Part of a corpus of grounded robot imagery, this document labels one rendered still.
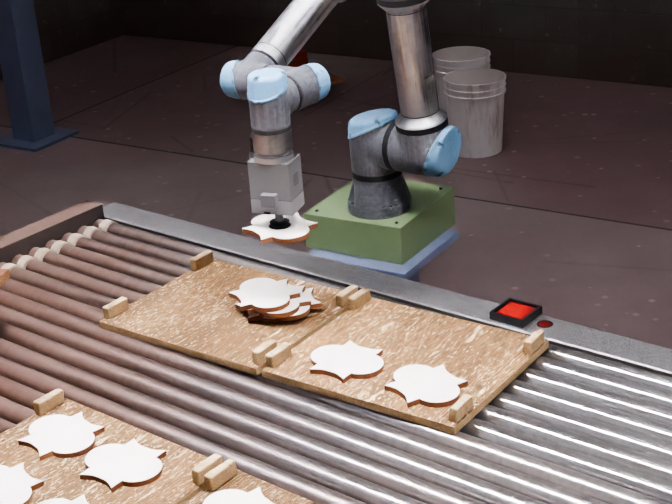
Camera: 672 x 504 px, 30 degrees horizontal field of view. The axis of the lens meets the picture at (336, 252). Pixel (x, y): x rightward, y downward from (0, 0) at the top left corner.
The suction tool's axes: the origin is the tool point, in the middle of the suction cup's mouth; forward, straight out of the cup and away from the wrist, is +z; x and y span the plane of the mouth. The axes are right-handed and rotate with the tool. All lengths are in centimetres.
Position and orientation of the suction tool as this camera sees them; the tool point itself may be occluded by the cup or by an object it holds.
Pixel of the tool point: (280, 231)
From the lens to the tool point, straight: 243.5
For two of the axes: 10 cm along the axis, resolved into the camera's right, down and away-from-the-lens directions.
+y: 9.4, 0.8, -3.3
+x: 3.4, -4.0, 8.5
